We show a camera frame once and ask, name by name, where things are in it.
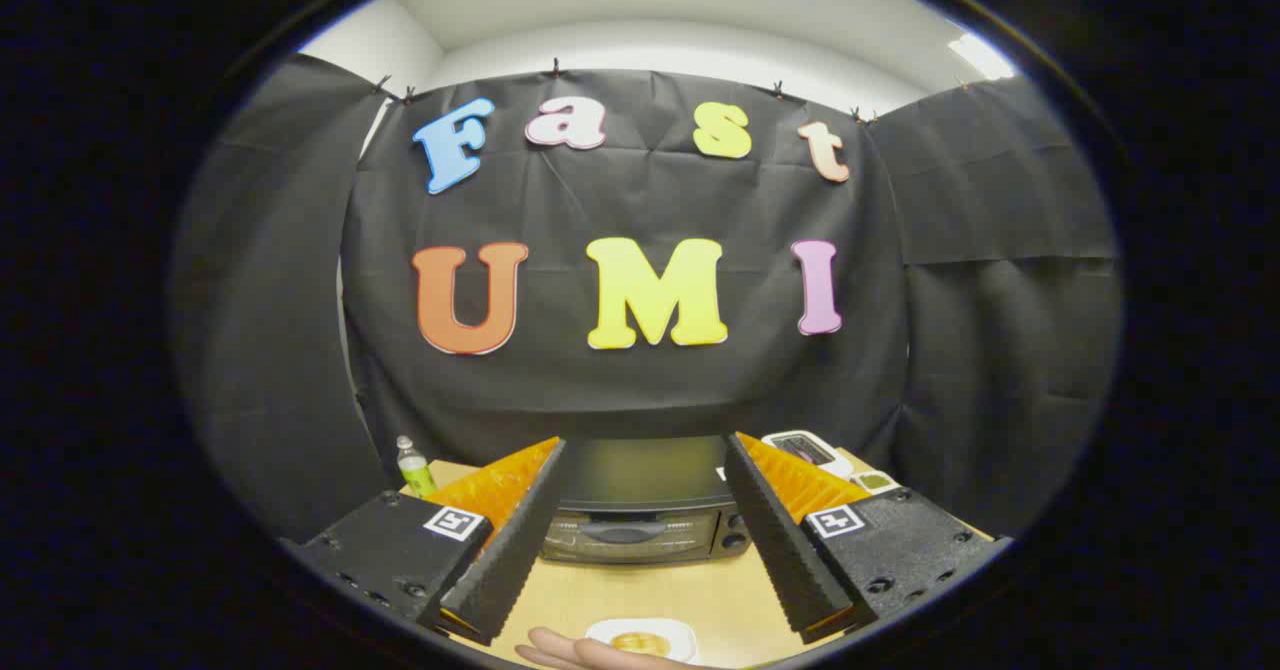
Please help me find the white bread toaster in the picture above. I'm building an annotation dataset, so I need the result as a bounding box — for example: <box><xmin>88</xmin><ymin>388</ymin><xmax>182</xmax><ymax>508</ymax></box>
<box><xmin>762</xmin><ymin>430</ymin><xmax>856</xmax><ymax>481</ymax></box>

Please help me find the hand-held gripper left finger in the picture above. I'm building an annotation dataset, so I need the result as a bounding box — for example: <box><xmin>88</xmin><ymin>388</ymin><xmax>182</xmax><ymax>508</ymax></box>
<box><xmin>283</xmin><ymin>437</ymin><xmax>568</xmax><ymax>647</ymax></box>

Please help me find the black toaster oven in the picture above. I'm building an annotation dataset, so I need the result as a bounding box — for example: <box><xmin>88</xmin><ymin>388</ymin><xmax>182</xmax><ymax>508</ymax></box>
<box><xmin>540</xmin><ymin>436</ymin><xmax>753</xmax><ymax>565</ymax></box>

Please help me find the green label plastic bottle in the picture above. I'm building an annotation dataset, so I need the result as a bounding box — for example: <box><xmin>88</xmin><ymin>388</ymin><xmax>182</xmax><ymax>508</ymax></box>
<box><xmin>396</xmin><ymin>436</ymin><xmax>438</xmax><ymax>499</ymax></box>

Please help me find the white square plate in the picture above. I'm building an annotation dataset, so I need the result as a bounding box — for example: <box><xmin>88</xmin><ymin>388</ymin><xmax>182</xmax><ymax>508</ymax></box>
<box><xmin>585</xmin><ymin>618</ymin><xmax>698</xmax><ymax>665</ymax></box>

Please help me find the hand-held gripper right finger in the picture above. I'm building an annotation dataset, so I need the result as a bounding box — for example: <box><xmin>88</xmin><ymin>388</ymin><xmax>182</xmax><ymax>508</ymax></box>
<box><xmin>723</xmin><ymin>432</ymin><xmax>1013</xmax><ymax>645</ymax></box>

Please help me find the ceiling light panel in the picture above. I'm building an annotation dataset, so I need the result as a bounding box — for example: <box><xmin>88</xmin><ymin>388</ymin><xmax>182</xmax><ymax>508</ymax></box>
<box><xmin>948</xmin><ymin>33</ymin><xmax>1017</xmax><ymax>81</ymax></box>

